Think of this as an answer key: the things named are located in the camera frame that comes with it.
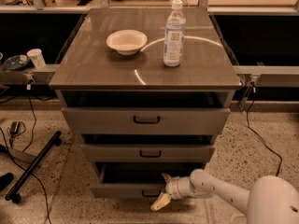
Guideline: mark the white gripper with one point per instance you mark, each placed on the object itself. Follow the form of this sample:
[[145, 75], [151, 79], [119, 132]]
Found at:
[[172, 187]]

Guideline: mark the grey drawer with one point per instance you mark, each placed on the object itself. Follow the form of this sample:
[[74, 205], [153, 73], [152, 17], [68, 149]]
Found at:
[[137, 180], [148, 153], [164, 121]]

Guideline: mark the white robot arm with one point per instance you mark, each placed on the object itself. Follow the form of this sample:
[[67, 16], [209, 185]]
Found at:
[[270, 200]]

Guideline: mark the grey drawer cabinet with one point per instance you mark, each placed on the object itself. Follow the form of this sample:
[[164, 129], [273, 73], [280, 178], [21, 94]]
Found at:
[[92, 75]]

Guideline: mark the clear plastic water bottle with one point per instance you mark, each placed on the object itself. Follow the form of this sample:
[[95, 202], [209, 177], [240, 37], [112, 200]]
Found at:
[[174, 35]]

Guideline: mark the black bar on wheels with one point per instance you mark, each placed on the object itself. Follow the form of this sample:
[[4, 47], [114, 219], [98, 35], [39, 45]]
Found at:
[[13, 194]]

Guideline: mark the white paper bowl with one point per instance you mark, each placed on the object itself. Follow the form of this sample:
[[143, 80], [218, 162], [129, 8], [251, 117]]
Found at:
[[127, 42]]

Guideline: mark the small black adapter left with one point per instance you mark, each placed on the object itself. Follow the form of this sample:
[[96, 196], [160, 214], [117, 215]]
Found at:
[[14, 128]]

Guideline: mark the white paper cup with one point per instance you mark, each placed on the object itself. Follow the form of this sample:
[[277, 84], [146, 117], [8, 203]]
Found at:
[[36, 57]]

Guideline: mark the dark round plate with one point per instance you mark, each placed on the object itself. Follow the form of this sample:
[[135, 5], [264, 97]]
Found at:
[[17, 62]]

